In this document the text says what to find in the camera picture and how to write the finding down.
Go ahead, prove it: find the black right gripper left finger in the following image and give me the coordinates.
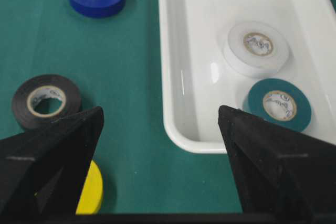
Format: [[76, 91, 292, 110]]
[[1, 106, 104, 215]]

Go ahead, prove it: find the white tape roll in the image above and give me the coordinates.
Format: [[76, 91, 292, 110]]
[[223, 21, 290, 78]]

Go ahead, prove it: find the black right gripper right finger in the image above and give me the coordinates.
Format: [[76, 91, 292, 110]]
[[218, 105, 335, 216]]

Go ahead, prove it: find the yellow tape roll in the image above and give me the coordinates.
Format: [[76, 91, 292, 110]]
[[76, 160, 103, 215]]

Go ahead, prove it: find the teal tape roll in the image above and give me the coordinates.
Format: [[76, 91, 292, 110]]
[[243, 78, 312, 132]]

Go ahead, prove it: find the black tape roll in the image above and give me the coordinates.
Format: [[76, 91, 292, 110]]
[[12, 74, 82, 130]]

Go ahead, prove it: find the white rectangular plastic tray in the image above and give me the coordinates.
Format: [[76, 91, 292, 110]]
[[159, 0, 335, 154]]

